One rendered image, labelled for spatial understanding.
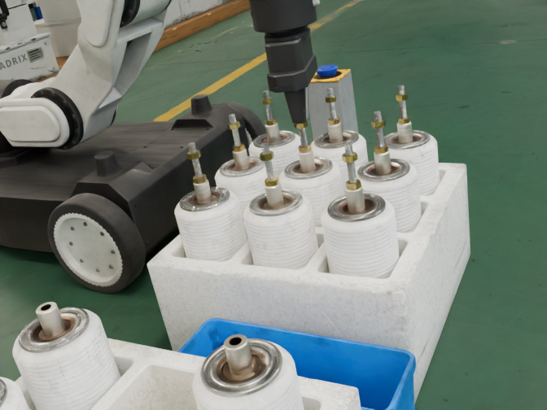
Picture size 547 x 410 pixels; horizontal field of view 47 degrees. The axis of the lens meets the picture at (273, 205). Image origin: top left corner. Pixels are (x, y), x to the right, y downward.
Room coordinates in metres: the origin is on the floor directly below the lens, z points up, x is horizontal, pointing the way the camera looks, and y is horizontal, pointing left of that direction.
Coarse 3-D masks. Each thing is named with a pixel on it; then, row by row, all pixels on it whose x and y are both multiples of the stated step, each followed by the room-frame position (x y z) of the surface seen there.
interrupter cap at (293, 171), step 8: (320, 160) 0.91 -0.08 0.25; (328, 160) 0.91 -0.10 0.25; (288, 168) 0.91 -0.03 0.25; (296, 168) 0.91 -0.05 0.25; (320, 168) 0.88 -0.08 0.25; (328, 168) 0.87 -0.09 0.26; (288, 176) 0.88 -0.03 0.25; (296, 176) 0.87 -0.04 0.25; (304, 176) 0.86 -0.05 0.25; (312, 176) 0.86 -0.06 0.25
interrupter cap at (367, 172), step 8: (392, 160) 0.86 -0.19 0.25; (400, 160) 0.85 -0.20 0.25; (360, 168) 0.85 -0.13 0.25; (368, 168) 0.85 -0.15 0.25; (392, 168) 0.84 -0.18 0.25; (400, 168) 0.83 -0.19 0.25; (408, 168) 0.82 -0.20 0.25; (360, 176) 0.83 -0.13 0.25; (368, 176) 0.82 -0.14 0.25; (376, 176) 0.82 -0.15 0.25; (384, 176) 0.81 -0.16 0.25; (392, 176) 0.81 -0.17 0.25; (400, 176) 0.80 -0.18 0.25
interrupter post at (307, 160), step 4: (300, 152) 0.90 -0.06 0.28; (308, 152) 0.89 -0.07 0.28; (312, 152) 0.89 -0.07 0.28; (300, 156) 0.89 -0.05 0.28; (304, 156) 0.89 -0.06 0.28; (308, 156) 0.89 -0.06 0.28; (312, 156) 0.89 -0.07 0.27; (300, 160) 0.89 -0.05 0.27; (304, 160) 0.89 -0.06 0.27; (308, 160) 0.89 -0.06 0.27; (312, 160) 0.89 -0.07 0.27; (300, 164) 0.90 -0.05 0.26; (304, 164) 0.89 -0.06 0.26; (308, 164) 0.89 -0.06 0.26; (312, 164) 0.89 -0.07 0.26; (304, 168) 0.89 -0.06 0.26; (308, 168) 0.89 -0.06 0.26; (312, 168) 0.89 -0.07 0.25
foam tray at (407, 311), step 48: (432, 240) 0.76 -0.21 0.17; (192, 288) 0.79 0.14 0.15; (240, 288) 0.75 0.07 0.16; (288, 288) 0.71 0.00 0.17; (336, 288) 0.67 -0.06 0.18; (384, 288) 0.65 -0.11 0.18; (432, 288) 0.74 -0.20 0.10; (336, 336) 0.68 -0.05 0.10; (384, 336) 0.65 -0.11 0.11; (432, 336) 0.72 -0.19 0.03
